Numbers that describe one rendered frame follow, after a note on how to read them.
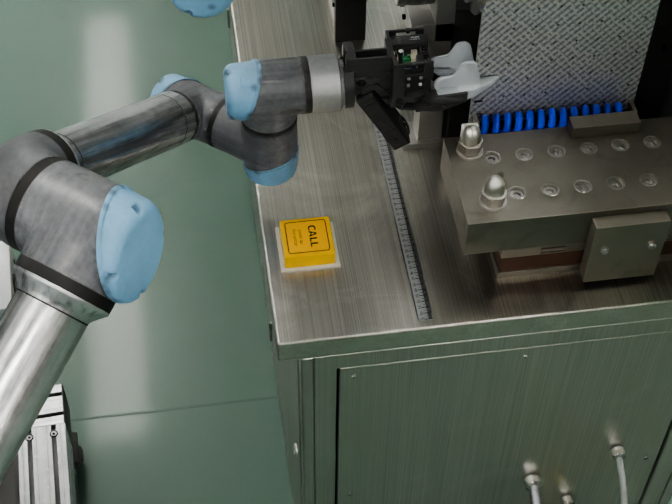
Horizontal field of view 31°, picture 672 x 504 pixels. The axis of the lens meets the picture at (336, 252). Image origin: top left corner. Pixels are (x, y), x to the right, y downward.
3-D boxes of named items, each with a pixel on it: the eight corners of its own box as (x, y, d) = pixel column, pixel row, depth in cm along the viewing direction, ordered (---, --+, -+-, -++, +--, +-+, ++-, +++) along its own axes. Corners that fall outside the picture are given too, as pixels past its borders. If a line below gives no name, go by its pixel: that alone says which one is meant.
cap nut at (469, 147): (453, 142, 166) (456, 118, 162) (479, 140, 166) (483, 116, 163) (459, 161, 163) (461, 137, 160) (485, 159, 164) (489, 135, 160)
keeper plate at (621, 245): (578, 271, 167) (592, 217, 159) (649, 263, 168) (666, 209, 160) (583, 285, 165) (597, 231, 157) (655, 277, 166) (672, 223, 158)
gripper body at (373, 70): (439, 63, 156) (346, 71, 155) (435, 112, 163) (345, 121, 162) (428, 24, 161) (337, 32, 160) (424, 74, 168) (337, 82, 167)
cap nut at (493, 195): (475, 192, 160) (479, 168, 156) (503, 190, 160) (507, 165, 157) (481, 213, 157) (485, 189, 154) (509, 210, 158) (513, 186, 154)
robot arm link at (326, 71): (312, 125, 161) (305, 83, 167) (347, 121, 162) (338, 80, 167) (312, 82, 156) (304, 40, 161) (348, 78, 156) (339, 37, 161)
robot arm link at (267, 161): (243, 135, 177) (239, 77, 169) (310, 164, 173) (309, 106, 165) (212, 168, 172) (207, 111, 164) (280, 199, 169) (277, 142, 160)
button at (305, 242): (279, 231, 172) (279, 220, 171) (328, 226, 173) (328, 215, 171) (285, 269, 168) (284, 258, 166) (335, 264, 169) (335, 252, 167)
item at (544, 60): (468, 117, 170) (481, 11, 156) (632, 102, 172) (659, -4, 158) (469, 120, 170) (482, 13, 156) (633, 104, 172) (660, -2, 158)
